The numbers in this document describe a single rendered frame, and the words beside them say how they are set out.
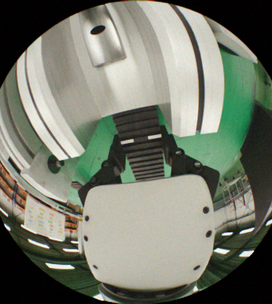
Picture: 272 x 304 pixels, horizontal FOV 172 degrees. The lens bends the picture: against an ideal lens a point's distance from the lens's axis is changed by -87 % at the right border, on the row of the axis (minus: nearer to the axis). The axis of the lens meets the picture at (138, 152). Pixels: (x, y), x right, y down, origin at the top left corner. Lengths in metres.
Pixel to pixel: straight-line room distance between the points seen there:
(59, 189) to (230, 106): 0.31
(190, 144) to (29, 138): 0.26
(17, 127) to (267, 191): 0.52
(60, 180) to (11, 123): 0.14
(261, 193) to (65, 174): 0.50
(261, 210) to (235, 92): 0.34
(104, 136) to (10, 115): 0.18
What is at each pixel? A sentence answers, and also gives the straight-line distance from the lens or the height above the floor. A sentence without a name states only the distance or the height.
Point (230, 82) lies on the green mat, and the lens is 0.19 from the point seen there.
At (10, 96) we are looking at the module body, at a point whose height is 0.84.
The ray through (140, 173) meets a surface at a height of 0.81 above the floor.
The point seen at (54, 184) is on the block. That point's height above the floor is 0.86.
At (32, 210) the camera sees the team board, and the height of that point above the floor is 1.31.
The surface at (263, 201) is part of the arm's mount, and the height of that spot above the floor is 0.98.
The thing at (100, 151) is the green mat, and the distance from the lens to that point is 0.18.
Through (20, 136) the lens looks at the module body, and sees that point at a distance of 0.17.
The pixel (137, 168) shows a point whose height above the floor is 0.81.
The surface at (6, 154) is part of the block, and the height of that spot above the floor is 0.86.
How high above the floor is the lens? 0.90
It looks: 43 degrees down
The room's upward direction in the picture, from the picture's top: 178 degrees clockwise
